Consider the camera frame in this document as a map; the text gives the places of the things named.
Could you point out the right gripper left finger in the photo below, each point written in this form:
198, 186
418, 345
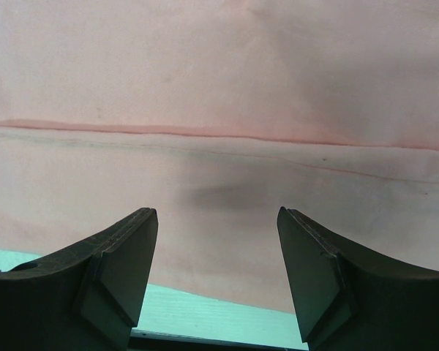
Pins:
86, 296

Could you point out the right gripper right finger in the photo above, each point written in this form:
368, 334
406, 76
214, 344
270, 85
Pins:
349, 297

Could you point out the pink t shirt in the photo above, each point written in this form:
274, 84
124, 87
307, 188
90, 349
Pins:
217, 114

